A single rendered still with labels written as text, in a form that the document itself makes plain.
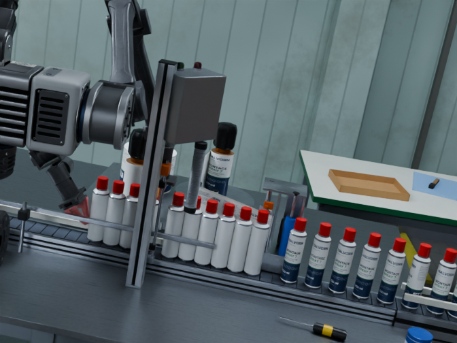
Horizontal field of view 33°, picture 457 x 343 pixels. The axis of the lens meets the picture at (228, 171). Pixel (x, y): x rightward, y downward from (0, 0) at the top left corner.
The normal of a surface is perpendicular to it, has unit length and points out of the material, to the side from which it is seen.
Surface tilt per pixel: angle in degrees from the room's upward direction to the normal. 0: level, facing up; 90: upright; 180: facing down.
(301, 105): 90
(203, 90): 90
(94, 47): 90
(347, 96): 90
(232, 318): 0
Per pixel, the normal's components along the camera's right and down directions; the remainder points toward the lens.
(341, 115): 0.00, 0.30
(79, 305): 0.18, -0.94
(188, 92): 0.74, 0.33
